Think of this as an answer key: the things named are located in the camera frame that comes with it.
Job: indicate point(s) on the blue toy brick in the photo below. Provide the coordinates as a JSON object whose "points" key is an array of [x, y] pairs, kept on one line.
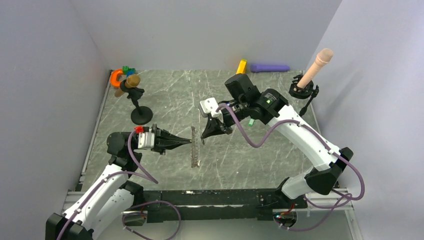
{"points": [[129, 73]]}

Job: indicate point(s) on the purple cylinder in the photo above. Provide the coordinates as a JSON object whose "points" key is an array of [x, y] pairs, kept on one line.
{"points": [[259, 68]]}

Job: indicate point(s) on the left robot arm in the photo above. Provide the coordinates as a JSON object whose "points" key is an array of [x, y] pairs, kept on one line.
{"points": [[113, 192]]}

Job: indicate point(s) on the black microphone stand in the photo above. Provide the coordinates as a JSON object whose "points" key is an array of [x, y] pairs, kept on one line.
{"points": [[141, 115], [309, 92]]}

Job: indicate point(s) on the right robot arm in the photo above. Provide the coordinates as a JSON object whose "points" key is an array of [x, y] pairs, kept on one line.
{"points": [[272, 109]]}

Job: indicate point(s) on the green toy brick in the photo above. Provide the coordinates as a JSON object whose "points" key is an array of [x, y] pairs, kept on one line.
{"points": [[125, 69]]}

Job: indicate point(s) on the right black microphone stand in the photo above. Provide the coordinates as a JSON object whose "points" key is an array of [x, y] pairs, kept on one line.
{"points": [[309, 92]]}

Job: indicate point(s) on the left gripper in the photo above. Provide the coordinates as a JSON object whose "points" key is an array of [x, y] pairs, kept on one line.
{"points": [[164, 140]]}

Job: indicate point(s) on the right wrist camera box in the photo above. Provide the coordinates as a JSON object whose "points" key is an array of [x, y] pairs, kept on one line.
{"points": [[209, 106]]}

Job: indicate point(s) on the orange horseshoe toy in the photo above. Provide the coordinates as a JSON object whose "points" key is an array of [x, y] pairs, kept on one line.
{"points": [[114, 78]]}

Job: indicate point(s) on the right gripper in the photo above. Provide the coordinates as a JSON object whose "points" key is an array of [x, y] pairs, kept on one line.
{"points": [[214, 127]]}

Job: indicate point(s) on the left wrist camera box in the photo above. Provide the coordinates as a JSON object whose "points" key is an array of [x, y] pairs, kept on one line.
{"points": [[145, 137]]}

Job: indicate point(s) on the green key tag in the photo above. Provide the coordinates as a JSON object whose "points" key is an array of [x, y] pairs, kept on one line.
{"points": [[251, 122]]}

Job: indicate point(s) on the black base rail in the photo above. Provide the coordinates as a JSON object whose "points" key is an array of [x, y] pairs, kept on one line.
{"points": [[210, 204]]}

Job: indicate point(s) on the left black microphone stand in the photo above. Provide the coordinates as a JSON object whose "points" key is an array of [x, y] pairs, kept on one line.
{"points": [[141, 115]]}

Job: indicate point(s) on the brown microphone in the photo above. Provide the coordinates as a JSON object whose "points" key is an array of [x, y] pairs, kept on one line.
{"points": [[128, 84]]}

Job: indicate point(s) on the yellow block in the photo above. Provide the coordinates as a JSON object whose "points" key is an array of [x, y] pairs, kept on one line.
{"points": [[242, 67]]}

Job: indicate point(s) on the beige microphone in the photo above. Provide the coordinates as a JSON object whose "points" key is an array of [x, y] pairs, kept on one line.
{"points": [[322, 59]]}

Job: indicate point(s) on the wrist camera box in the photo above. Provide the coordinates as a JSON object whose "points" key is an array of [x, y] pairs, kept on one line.
{"points": [[209, 106], [145, 137]]}

